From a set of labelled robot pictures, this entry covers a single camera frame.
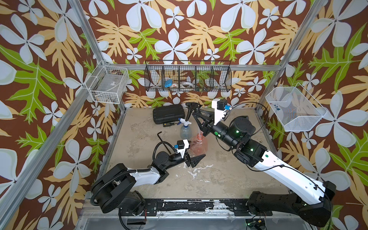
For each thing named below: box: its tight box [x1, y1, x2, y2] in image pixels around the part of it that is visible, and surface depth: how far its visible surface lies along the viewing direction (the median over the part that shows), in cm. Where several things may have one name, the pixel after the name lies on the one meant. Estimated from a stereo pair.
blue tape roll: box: [164, 79, 173, 88], surface depth 98 cm
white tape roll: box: [181, 81, 195, 89], surface depth 100 cm
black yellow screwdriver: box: [162, 122, 178, 127], surface depth 110 cm
